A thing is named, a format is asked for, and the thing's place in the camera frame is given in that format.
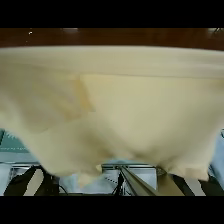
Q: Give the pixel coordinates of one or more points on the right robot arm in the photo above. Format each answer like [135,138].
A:
[200,187]

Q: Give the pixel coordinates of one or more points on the cream T-shirt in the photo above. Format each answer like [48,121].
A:
[126,110]

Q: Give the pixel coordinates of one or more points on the silver frame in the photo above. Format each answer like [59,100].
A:
[136,181]

